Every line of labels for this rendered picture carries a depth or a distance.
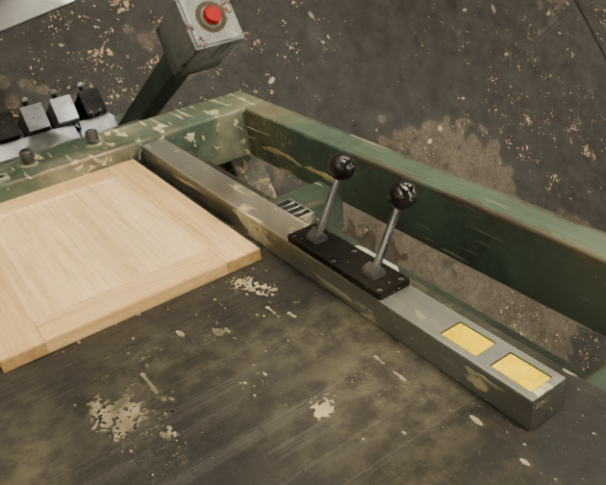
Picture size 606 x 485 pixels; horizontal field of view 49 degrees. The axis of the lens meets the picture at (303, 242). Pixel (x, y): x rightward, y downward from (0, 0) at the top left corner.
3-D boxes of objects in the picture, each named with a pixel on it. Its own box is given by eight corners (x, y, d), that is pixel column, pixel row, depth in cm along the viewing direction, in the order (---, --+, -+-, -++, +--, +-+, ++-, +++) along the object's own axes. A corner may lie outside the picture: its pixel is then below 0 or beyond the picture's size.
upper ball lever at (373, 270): (371, 276, 85) (407, 177, 82) (391, 288, 82) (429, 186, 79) (350, 273, 83) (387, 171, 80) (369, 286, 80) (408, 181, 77)
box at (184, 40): (199, 20, 158) (224, -15, 142) (218, 67, 159) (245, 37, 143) (153, 31, 153) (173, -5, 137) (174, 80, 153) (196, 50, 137)
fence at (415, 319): (167, 156, 137) (164, 138, 135) (563, 407, 67) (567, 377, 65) (145, 164, 135) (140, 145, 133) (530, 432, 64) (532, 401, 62)
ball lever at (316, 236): (316, 242, 94) (347, 152, 91) (333, 252, 91) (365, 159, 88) (296, 239, 92) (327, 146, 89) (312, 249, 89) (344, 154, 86)
